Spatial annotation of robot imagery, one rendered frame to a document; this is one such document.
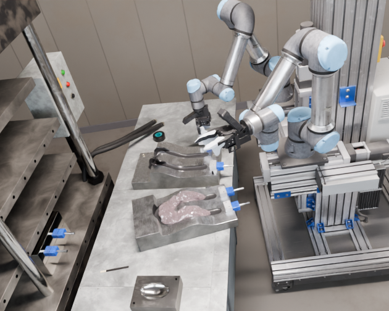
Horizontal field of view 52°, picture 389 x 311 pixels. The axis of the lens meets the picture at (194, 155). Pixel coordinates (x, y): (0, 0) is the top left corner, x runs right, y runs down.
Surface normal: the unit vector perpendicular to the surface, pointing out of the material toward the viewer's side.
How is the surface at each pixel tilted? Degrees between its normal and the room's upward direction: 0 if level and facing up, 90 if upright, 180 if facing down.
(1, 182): 0
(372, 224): 0
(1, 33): 90
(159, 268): 0
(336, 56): 83
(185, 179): 90
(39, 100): 90
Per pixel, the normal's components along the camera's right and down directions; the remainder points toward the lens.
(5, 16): 0.98, -0.05
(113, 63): 0.04, 0.65
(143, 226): -0.16, -0.75
